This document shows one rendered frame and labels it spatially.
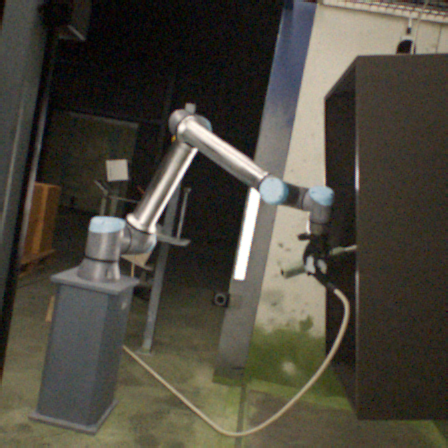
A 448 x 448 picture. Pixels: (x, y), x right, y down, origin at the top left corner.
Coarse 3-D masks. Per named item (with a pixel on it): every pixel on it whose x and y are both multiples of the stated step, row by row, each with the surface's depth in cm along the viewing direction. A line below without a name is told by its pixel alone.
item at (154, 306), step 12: (192, 108) 277; (180, 180) 280; (168, 204) 281; (168, 216) 281; (168, 228) 281; (168, 252) 284; (156, 276) 283; (156, 288) 284; (156, 300) 284; (156, 312) 284; (156, 324) 290; (144, 336) 286; (144, 348) 286
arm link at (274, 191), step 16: (176, 112) 182; (176, 128) 177; (192, 128) 175; (192, 144) 177; (208, 144) 170; (224, 144) 169; (224, 160) 166; (240, 160) 163; (240, 176) 163; (256, 176) 158; (272, 176) 157; (272, 192) 154; (288, 192) 155
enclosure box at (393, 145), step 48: (336, 96) 197; (384, 96) 140; (432, 96) 139; (336, 144) 200; (384, 144) 140; (432, 144) 140; (336, 192) 201; (384, 192) 141; (432, 192) 140; (336, 240) 202; (384, 240) 142; (432, 240) 141; (384, 288) 143; (432, 288) 142; (336, 336) 204; (384, 336) 143; (432, 336) 143; (384, 384) 144; (432, 384) 143
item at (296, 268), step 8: (336, 248) 187; (352, 248) 190; (336, 256) 184; (344, 256) 186; (288, 264) 178; (296, 264) 178; (328, 264) 184; (288, 272) 176; (296, 272) 178; (304, 272) 180; (312, 272) 176; (320, 272) 175; (320, 280) 172; (328, 280) 170; (328, 288) 169; (336, 288) 167
